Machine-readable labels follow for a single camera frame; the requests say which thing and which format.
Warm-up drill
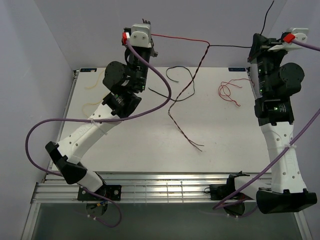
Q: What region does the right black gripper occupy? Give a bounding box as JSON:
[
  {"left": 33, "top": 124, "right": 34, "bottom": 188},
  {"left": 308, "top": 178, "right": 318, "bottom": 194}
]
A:
[{"left": 247, "top": 33, "right": 291, "bottom": 97}]

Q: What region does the black cable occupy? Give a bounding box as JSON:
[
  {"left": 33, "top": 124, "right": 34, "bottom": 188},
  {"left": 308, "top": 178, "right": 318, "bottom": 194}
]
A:
[{"left": 148, "top": 65, "right": 196, "bottom": 102}]

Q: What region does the single red wire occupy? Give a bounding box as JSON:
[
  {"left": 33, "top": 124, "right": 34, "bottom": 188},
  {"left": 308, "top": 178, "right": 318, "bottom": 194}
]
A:
[{"left": 217, "top": 78, "right": 251, "bottom": 107}]

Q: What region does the red black twisted wire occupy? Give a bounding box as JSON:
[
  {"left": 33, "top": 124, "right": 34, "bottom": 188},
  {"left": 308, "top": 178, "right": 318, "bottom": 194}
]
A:
[{"left": 151, "top": 0, "right": 275, "bottom": 152}]

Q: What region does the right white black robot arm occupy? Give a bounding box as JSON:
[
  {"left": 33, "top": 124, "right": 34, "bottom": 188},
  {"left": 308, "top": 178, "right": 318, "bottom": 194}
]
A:
[{"left": 223, "top": 27, "right": 317, "bottom": 214}]

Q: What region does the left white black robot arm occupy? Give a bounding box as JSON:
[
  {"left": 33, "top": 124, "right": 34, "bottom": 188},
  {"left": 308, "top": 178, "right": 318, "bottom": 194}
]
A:
[{"left": 45, "top": 48, "right": 148, "bottom": 200}]

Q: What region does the left blue label sticker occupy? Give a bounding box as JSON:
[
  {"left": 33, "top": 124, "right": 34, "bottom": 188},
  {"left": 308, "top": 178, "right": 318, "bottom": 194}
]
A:
[{"left": 79, "top": 68, "right": 97, "bottom": 73}]

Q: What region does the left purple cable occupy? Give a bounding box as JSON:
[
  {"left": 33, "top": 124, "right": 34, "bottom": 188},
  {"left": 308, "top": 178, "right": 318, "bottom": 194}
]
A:
[{"left": 25, "top": 39, "right": 173, "bottom": 228}]

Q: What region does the purple cable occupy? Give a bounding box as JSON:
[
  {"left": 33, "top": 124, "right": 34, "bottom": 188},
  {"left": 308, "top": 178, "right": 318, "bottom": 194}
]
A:
[
  {"left": 212, "top": 41, "right": 320, "bottom": 218},
  {"left": 25, "top": 39, "right": 173, "bottom": 228}
]

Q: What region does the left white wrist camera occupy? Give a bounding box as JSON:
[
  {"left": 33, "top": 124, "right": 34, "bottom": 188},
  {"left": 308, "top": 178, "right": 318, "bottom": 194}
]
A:
[{"left": 121, "top": 22, "right": 153, "bottom": 48}]

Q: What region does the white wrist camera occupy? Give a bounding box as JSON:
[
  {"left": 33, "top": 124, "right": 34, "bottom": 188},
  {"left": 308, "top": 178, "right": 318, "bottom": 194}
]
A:
[
  {"left": 121, "top": 22, "right": 153, "bottom": 48},
  {"left": 267, "top": 27, "right": 309, "bottom": 52}
]

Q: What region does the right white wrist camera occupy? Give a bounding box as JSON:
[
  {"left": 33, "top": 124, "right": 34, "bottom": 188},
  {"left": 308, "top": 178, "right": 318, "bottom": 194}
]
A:
[{"left": 267, "top": 27, "right": 309, "bottom": 52}]

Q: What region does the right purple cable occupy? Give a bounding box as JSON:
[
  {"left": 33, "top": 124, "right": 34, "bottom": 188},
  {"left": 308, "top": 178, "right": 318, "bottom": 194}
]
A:
[{"left": 212, "top": 41, "right": 320, "bottom": 218}]

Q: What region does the aluminium rail frame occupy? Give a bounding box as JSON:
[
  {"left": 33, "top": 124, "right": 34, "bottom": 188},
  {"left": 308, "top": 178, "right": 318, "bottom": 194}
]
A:
[{"left": 20, "top": 66, "right": 313, "bottom": 240}]

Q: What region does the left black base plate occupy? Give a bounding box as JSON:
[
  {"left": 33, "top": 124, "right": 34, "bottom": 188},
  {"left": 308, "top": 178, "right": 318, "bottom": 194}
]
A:
[{"left": 76, "top": 185, "right": 122, "bottom": 201}]

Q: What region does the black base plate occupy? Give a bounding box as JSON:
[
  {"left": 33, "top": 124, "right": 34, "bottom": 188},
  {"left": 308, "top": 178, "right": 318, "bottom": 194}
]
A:
[
  {"left": 76, "top": 185, "right": 122, "bottom": 201},
  {"left": 203, "top": 184, "right": 252, "bottom": 200}
]

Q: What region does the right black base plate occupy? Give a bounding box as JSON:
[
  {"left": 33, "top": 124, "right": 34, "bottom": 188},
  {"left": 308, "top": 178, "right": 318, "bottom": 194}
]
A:
[{"left": 203, "top": 184, "right": 252, "bottom": 200}]

